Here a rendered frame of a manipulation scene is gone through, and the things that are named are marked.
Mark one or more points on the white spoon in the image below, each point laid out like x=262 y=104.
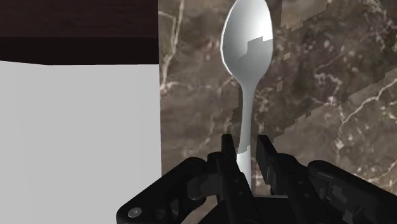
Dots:
x=247 y=46

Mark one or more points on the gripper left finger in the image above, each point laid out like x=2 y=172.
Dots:
x=198 y=186

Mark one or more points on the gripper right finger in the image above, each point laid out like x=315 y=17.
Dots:
x=310 y=186

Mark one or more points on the dark wooden cabinet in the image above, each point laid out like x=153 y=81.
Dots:
x=77 y=31

